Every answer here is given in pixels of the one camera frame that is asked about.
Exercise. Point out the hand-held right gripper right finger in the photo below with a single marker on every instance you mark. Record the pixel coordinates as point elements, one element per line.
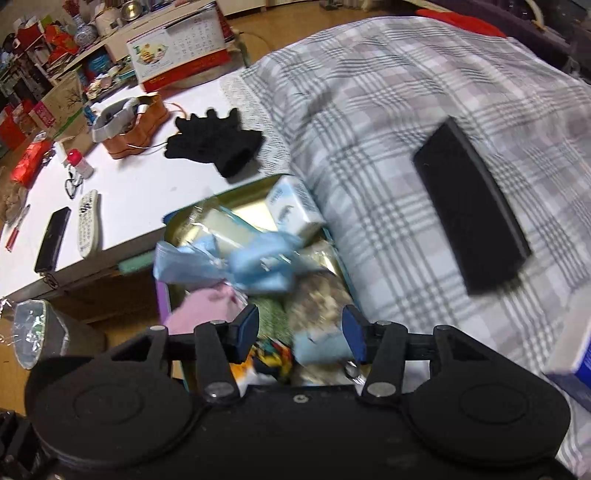
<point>354,334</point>

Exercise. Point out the pink cloth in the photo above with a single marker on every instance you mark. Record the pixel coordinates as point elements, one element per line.
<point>203,309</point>

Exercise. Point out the blue white vase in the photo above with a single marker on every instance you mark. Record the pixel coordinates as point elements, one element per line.
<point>86,30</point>

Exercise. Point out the black curved case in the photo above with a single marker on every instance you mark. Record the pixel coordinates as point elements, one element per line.
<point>471,207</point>

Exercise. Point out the gold metal tray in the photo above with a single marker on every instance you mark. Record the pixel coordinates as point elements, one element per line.
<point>249,196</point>

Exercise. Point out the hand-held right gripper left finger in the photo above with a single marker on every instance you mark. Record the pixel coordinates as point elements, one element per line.
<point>244,332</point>

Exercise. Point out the cluttered storage shelf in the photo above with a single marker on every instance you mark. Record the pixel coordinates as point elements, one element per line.
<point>27,50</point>

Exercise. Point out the red pen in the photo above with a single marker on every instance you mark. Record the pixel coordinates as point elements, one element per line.
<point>17,228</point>

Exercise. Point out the white rice cooker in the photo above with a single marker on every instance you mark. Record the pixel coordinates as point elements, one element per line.
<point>108,21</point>

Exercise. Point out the black-rimmed glasses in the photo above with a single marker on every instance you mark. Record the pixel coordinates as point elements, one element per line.
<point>73,184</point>

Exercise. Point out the white remote control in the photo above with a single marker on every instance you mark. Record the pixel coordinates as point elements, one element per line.
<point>87,224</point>

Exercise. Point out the red foil packet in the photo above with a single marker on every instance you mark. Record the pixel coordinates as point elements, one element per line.
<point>30,164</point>

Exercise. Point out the black knit gloves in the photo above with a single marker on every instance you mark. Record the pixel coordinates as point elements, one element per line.
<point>217,138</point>

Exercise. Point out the large white tissue pack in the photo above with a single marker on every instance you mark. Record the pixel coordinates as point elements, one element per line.
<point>293,207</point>

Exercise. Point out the dark purple furniture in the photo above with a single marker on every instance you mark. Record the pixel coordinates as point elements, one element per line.
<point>531,32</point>

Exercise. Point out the brown cardboard box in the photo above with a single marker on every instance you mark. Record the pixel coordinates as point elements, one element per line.
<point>60,99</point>

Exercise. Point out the light blue plastic bag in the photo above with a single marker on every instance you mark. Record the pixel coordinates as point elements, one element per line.
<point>258,265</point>

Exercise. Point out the speckled beige pouch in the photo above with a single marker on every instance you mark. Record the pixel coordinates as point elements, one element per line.
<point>318,300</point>

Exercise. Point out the purple block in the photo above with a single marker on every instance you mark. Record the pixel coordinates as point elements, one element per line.
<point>162,300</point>

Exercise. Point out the multicoloured soft ball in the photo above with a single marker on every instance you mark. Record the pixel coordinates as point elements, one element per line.
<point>272,357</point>

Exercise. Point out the black phone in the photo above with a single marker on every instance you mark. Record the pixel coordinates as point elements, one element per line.
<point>53,240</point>

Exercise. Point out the small red-capped bottle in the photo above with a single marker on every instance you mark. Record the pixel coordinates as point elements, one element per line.
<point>79,162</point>

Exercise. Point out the green sponge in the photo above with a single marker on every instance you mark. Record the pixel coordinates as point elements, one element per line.
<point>136,266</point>

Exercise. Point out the grey waste bin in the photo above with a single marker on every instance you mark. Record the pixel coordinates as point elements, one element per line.
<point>51,332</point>

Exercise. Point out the red and white desk calendar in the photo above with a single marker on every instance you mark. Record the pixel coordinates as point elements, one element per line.
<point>184,64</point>

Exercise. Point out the blue white box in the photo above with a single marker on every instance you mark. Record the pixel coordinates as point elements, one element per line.
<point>572,374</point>

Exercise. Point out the red cloth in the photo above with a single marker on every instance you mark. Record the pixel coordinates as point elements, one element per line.
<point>461,22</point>

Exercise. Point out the white lace cloth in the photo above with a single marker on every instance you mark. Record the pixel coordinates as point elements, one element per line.
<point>263,124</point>

